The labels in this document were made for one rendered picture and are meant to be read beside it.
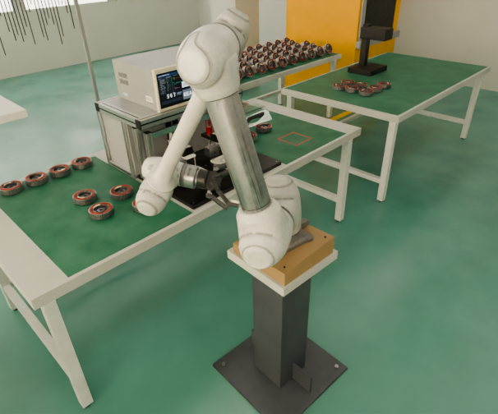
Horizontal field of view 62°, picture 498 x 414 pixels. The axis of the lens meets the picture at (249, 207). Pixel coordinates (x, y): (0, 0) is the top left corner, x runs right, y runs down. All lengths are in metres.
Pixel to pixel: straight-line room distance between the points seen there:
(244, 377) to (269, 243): 1.03
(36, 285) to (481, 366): 2.08
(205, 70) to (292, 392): 1.56
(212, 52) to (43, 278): 1.10
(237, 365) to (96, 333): 0.82
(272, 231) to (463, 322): 1.60
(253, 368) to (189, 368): 0.33
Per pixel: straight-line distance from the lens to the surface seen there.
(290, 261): 1.55
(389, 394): 2.24
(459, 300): 2.80
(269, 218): 1.31
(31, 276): 1.82
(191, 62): 1.11
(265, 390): 2.15
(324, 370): 2.24
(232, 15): 1.29
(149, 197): 1.43
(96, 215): 2.01
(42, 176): 2.49
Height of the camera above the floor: 1.80
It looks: 32 degrees down
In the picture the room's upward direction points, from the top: 2 degrees counter-clockwise
